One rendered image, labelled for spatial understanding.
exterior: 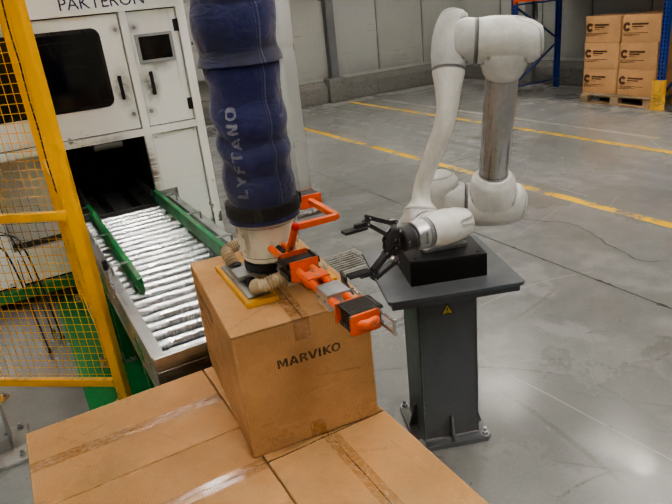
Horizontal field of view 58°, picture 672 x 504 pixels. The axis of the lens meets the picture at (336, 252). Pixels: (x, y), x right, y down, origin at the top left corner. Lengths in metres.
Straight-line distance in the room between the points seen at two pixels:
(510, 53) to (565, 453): 1.56
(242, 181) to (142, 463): 0.87
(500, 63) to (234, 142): 0.81
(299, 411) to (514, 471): 1.05
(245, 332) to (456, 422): 1.26
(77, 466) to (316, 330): 0.83
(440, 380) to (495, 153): 0.94
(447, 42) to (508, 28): 0.17
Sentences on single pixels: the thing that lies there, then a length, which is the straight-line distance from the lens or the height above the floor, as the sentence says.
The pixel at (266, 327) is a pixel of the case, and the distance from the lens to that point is 1.64.
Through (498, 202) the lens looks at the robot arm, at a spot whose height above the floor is 1.03.
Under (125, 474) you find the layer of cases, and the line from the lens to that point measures 1.94.
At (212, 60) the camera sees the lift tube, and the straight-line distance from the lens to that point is 1.68.
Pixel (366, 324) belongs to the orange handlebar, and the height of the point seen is 1.07.
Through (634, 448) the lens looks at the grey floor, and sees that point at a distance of 2.75.
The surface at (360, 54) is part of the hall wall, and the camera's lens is 12.62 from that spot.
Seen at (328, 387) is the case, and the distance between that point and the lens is 1.80.
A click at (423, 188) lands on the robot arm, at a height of 1.16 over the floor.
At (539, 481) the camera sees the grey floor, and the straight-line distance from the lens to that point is 2.54.
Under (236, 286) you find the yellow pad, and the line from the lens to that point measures 1.87.
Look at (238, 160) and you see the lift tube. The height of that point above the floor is 1.35.
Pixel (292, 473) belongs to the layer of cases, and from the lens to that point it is 1.77.
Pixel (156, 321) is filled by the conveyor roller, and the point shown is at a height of 0.55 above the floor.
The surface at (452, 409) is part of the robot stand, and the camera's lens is 2.59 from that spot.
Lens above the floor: 1.71
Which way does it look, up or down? 22 degrees down
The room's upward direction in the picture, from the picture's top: 6 degrees counter-clockwise
